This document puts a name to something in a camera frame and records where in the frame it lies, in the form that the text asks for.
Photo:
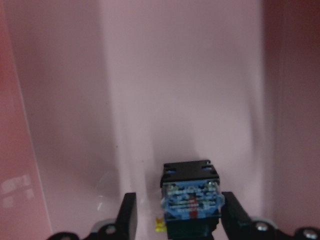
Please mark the pink plastic bin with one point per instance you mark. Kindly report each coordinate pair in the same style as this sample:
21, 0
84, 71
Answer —
96, 95

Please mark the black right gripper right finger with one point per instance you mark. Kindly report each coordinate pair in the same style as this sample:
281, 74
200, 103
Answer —
236, 222

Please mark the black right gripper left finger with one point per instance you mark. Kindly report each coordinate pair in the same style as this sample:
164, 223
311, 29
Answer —
127, 218

